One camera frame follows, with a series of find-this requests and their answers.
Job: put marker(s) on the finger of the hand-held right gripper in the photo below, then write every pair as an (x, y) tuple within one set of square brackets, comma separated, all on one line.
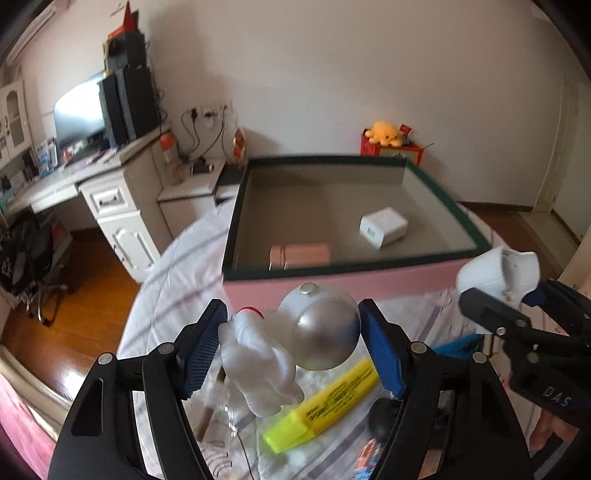
[(533, 295), (489, 311)]

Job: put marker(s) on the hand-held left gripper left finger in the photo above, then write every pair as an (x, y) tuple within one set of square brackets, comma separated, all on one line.
[(203, 350)]

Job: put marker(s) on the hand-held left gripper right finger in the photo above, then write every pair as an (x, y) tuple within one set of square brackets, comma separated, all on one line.
[(385, 350)]

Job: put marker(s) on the white plug adapter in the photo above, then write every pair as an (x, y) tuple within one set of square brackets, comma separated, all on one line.
[(489, 272)]

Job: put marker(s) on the white astronaut figurine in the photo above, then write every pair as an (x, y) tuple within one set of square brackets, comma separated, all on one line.
[(258, 360)]

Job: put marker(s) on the pink storage box green rim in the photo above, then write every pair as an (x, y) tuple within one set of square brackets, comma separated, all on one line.
[(369, 281)]

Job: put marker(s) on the yellow highlighter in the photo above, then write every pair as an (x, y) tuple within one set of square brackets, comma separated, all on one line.
[(318, 410)]

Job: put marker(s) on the person's right hand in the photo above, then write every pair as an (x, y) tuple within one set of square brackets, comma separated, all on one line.
[(549, 431)]

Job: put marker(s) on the white door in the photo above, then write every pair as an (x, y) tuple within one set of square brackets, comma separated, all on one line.
[(554, 184)]

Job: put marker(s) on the white cube charger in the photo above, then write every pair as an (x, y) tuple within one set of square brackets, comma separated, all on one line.
[(383, 228)]

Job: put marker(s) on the small pink box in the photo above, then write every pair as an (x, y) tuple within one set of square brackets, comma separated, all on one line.
[(300, 254)]

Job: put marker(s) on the white low side table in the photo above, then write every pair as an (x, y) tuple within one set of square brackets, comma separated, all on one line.
[(184, 217)]

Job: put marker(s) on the white desk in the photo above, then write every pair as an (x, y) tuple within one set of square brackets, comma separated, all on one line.
[(115, 203)]

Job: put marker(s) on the dark flat pad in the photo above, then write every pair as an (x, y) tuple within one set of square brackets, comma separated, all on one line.
[(228, 180)]

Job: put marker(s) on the red printed toy box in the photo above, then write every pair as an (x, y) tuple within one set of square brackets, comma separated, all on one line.
[(406, 154)]

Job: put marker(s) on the dark small device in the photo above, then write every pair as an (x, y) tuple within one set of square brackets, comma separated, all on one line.
[(202, 167)]

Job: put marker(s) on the orange capped bottle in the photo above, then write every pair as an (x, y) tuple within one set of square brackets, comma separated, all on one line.
[(168, 157)]

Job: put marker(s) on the black office chair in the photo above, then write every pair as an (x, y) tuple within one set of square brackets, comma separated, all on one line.
[(27, 258)]

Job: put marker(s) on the pink bed sheet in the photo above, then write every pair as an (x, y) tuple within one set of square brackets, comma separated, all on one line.
[(23, 434)]

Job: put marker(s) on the small red toy figure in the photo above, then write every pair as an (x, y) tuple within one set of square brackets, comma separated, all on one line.
[(406, 130)]

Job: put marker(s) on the yellow octopus plush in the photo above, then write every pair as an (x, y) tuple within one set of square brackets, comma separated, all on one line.
[(383, 133)]

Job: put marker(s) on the orange white figurine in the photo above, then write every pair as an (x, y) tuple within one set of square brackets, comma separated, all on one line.
[(238, 145)]

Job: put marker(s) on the blue white product box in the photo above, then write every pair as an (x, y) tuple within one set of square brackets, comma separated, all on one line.
[(46, 159)]

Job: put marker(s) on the black computer tower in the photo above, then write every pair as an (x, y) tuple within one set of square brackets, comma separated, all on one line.
[(134, 106)]

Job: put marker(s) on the computer monitor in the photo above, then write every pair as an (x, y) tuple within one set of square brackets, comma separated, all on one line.
[(78, 115)]

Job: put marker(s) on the white hutch cabinet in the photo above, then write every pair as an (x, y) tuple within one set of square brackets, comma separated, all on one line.
[(14, 120)]

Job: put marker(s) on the black speaker box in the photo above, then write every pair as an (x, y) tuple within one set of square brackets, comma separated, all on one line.
[(124, 53)]

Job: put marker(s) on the red cardboard box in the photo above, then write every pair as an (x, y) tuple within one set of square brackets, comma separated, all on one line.
[(127, 21)]

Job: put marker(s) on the white wall power outlet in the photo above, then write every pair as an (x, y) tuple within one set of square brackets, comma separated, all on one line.
[(210, 113)]

